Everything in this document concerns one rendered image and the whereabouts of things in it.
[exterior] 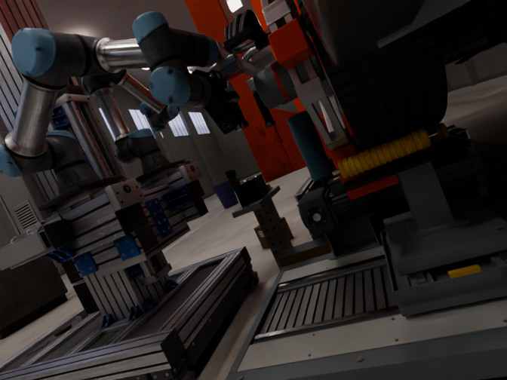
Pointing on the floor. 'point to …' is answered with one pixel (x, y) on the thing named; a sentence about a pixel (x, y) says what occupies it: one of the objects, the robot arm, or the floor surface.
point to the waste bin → (225, 194)
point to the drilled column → (273, 229)
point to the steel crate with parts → (29, 293)
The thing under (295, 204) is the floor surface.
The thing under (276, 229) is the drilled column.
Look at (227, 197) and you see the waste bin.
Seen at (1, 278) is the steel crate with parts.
